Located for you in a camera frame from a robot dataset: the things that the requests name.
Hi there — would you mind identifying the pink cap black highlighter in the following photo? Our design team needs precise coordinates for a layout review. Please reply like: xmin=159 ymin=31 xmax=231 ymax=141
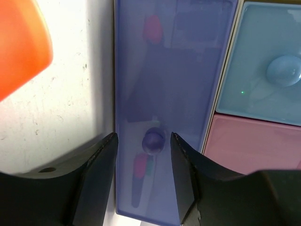
xmin=131 ymin=153 xmax=148 ymax=208

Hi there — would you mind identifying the light blue small drawer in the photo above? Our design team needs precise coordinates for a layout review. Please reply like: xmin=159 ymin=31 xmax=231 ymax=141
xmin=216 ymin=1 xmax=301 ymax=126

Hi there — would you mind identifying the green cap black highlighter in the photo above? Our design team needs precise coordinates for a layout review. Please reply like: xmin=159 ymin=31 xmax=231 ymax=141
xmin=145 ymin=156 xmax=154 ymax=176

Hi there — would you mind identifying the pink small drawer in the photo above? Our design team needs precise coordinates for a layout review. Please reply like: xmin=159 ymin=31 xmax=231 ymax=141
xmin=204 ymin=114 xmax=301 ymax=174

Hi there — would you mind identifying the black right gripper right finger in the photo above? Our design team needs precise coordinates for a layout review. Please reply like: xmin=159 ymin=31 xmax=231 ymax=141
xmin=170 ymin=133 xmax=301 ymax=226

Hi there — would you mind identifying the orange cap black highlighter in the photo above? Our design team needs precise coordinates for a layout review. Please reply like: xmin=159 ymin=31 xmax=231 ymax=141
xmin=0 ymin=0 xmax=53 ymax=100

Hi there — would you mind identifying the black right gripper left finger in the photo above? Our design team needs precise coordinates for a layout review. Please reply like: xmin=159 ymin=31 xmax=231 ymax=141
xmin=0 ymin=133 xmax=119 ymax=226

